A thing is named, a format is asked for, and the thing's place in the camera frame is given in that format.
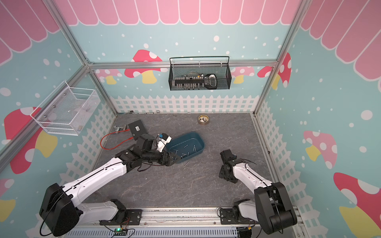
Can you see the black wire wall basket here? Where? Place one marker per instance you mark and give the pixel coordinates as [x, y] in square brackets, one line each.
[187, 73]

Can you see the green lit circuit board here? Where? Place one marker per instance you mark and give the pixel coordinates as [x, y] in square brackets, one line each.
[120, 232]

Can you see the aluminium front rail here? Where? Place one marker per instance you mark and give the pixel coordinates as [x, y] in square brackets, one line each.
[181, 215]

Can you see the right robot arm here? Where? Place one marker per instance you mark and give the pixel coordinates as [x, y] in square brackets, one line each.
[271, 208]

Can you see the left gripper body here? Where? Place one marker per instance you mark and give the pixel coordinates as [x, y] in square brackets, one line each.
[156, 156]

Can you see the black flat device box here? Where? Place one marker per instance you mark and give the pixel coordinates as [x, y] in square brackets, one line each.
[137, 129]

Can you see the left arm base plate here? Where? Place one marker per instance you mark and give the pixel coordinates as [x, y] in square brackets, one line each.
[124, 218]

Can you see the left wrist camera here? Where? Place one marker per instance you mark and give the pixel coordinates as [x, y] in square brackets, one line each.
[161, 141]

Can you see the black item in basket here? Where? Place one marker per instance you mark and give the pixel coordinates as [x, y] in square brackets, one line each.
[210, 82]

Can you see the white wire wall basket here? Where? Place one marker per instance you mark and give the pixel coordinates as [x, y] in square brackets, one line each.
[66, 110]

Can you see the tape roll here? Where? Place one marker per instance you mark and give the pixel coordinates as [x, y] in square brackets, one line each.
[203, 119]

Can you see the teal plastic storage box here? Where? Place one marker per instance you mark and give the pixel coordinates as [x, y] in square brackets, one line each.
[191, 139]

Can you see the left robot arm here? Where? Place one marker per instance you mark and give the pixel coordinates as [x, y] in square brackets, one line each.
[63, 206]

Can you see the metal bracket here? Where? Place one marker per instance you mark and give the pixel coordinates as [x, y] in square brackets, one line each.
[118, 129]

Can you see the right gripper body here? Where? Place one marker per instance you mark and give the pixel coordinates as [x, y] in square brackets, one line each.
[222, 173]

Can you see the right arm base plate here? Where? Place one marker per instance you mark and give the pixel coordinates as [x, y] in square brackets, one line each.
[231, 216]

